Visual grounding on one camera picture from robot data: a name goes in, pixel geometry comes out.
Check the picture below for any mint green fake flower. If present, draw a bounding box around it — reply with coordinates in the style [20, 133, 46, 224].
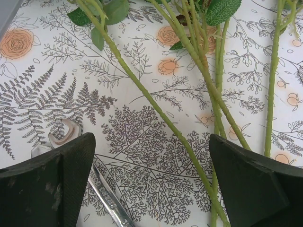
[67, 0, 232, 227]

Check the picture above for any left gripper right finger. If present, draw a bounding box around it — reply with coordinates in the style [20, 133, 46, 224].
[209, 133, 303, 227]

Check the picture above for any white fake rose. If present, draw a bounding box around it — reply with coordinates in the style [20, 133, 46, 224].
[205, 0, 242, 227]

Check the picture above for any peach fake flower spray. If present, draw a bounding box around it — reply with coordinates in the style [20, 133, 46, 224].
[177, 0, 210, 69]

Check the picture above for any floral print tablecloth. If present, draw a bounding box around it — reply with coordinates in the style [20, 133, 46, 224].
[0, 0, 303, 227]

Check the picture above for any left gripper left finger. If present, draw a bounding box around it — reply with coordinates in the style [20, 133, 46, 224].
[0, 132, 97, 227]

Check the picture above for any small open-end wrench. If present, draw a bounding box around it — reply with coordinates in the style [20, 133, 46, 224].
[30, 118, 137, 227]

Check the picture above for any pale pink fake bud spray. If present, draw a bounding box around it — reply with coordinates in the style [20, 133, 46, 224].
[264, 0, 300, 158]

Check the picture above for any aluminium side rail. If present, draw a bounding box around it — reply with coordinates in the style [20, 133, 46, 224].
[0, 0, 22, 40]

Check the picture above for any pink fake rose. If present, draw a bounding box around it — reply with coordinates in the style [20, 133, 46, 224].
[144, 0, 252, 151]

